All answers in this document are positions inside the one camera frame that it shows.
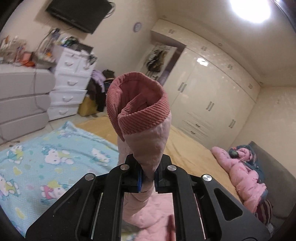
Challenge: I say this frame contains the pink quilted jacket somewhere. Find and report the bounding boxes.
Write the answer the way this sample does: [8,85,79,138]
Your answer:
[106,72,176,240]

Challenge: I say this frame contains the purple clothes pile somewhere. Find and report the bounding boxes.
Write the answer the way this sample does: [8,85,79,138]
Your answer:
[91,70,106,86]

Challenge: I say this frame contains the tan bed sheet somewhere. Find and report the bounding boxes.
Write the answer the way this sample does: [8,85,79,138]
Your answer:
[77,115,239,199]

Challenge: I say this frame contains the pink floral duvet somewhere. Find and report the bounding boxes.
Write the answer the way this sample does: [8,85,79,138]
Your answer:
[211,147,268,213]

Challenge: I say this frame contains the white wardrobe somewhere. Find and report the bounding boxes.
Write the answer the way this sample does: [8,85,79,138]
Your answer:
[152,20,260,149]

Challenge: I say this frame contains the blue cartoon cat blanket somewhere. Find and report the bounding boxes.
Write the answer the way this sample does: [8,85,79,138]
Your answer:
[1,121,119,237]

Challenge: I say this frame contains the black bag on floor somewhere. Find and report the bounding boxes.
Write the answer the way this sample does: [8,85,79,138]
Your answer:
[102,69,115,92]

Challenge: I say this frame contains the striped dark blanket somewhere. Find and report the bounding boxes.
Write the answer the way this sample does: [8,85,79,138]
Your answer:
[254,200,273,225]

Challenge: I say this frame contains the grey quilted headboard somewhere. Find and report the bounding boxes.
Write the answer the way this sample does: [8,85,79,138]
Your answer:
[250,141,295,224]

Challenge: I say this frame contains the bags hanging on door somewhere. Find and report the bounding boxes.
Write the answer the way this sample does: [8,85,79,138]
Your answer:
[146,49,168,73]

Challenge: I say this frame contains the white drawer chest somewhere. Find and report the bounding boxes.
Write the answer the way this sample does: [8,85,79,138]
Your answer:
[47,45,97,121]

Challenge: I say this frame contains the grey curved dresser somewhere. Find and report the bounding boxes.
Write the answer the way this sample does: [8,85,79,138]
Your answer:
[1,64,56,144]

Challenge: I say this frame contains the ceiling lamp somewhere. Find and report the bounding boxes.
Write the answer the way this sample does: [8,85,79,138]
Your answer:
[229,0,271,24]

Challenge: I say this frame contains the round wall clock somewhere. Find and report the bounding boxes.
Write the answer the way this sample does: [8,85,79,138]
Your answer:
[133,22,142,33]

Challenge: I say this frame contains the black wall television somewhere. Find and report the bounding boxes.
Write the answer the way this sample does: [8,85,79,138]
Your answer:
[46,0,114,34]

